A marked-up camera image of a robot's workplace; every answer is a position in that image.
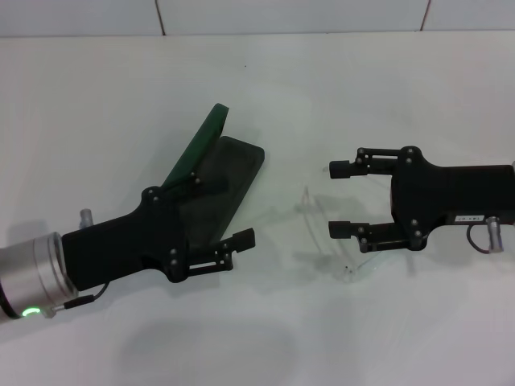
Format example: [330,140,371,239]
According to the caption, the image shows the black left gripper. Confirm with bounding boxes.
[61,171,257,292]

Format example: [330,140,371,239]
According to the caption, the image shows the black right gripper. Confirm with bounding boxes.
[328,145,515,254]

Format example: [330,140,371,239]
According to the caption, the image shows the clear white glasses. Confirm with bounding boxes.
[295,165,383,285]

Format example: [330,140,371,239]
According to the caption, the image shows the green glasses case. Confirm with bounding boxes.
[165,103,266,247]

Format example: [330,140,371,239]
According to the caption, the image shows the silver left wrist connector port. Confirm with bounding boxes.
[78,207,94,233]

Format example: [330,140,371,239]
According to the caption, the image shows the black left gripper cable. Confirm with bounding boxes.
[43,281,110,319]

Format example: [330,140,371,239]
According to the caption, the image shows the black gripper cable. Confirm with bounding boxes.
[466,216,505,255]
[43,281,110,319]

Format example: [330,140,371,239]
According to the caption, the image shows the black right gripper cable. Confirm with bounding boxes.
[466,216,505,255]

